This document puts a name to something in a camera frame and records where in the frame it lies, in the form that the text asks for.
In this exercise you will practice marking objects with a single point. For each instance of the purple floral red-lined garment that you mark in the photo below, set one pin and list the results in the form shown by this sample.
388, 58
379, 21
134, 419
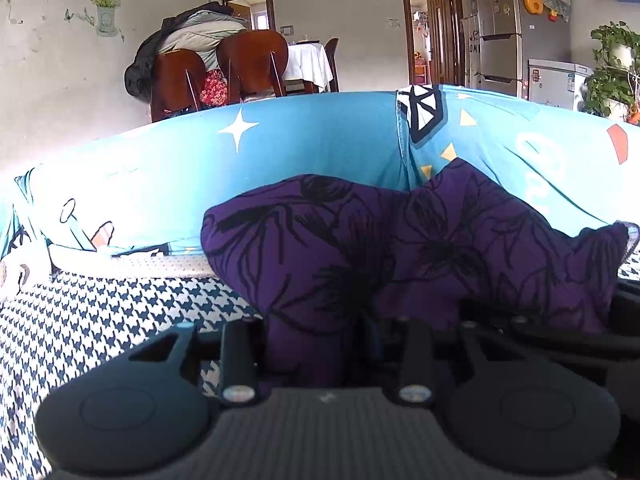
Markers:
322, 259

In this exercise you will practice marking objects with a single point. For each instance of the white chest freezer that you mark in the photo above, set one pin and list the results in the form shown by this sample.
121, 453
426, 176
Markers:
557, 84

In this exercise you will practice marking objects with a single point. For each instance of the green potted plant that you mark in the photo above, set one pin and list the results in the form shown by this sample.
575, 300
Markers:
613, 88

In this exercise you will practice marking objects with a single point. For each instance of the silver refrigerator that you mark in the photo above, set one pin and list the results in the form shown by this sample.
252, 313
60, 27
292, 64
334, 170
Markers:
514, 32

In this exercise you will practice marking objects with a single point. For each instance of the dark wooden chair behind table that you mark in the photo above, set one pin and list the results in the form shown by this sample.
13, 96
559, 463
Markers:
330, 50

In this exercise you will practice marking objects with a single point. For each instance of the white clothed dining table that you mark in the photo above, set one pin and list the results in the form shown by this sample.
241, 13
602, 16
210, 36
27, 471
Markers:
309, 63

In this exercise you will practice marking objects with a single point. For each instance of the brown wooden chair right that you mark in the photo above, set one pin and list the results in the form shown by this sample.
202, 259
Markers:
253, 63

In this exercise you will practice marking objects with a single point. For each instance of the brown wooden chair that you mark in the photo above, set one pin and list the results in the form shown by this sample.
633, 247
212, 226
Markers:
178, 80
253, 63

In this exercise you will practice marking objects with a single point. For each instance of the blue cartoon print sofa backrest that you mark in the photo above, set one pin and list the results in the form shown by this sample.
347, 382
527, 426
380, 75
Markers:
151, 186

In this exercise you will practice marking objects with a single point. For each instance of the houndstooth sofa seat cover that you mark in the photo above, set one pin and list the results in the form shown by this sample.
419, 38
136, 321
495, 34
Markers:
163, 378

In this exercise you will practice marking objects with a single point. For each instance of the brown wooden chair left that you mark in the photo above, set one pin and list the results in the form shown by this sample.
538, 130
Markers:
178, 80

